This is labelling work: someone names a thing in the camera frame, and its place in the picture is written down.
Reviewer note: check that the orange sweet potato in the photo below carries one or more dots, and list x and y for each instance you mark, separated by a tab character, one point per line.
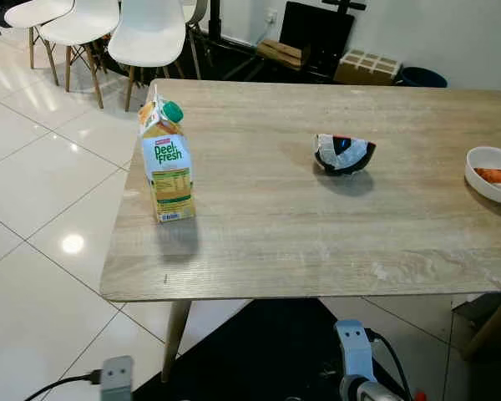
497	176

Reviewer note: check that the white oval bowl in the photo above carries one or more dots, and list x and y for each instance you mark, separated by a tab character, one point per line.
484	191

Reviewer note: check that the Peel Fresh juice carton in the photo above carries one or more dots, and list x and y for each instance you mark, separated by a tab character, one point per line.
169	167

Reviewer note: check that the dark blue round bin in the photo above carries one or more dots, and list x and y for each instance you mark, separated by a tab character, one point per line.
422	78

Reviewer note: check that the white blue snack packet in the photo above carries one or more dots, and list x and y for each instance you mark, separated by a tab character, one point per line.
346	150

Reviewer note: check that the small black bowl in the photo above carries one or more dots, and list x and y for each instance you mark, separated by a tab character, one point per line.
327	160

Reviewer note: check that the cardboard box with white grid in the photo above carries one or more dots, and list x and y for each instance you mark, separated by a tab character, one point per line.
367	67

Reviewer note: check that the light wooden dining table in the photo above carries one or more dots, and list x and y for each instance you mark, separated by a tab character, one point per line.
317	225

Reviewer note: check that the small red capped tool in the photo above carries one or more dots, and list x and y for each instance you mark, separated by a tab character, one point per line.
417	395

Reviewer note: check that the black flat monitor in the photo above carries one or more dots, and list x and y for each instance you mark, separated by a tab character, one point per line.
317	33

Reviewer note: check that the brown wooden box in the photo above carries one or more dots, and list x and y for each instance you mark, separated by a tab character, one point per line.
280	54

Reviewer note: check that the black floor mat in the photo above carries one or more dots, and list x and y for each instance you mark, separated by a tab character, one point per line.
259	351

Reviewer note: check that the black stand pole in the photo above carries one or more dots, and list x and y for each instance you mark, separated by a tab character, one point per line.
215	21

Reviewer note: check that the white wall socket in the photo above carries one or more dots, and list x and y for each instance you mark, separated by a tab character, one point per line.
271	17

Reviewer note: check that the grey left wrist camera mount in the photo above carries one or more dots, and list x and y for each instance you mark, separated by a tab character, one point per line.
117	380

